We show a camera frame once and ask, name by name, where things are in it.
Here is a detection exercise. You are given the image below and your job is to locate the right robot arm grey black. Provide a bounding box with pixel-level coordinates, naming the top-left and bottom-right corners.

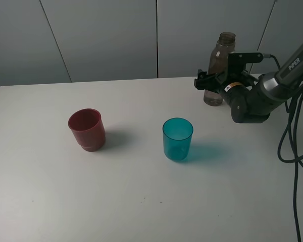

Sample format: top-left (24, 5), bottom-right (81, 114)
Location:
top-left (194, 44), bottom-right (303, 124)

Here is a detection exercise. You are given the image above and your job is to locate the transparent brown plastic bottle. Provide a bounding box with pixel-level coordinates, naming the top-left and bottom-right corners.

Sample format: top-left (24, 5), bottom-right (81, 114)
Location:
top-left (204, 32), bottom-right (236, 106)

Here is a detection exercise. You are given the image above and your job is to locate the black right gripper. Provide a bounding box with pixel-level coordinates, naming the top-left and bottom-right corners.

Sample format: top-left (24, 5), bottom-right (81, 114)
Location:
top-left (194, 69), bottom-right (258, 94)

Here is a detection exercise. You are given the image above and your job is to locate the black cable bundle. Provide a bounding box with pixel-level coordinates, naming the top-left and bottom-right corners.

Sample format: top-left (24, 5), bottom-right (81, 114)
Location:
top-left (261, 52), bottom-right (303, 242)

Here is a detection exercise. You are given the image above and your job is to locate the teal transparent plastic cup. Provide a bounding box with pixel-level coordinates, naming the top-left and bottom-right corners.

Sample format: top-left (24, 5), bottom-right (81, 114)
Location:
top-left (162, 117), bottom-right (194, 161)

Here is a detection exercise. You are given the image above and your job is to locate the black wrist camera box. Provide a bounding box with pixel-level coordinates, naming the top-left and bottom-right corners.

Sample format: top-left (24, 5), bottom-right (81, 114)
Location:
top-left (227, 52), bottom-right (264, 75)

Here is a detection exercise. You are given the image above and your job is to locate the red plastic cup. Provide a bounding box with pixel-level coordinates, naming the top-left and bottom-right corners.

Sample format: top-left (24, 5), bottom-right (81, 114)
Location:
top-left (68, 108), bottom-right (106, 152)

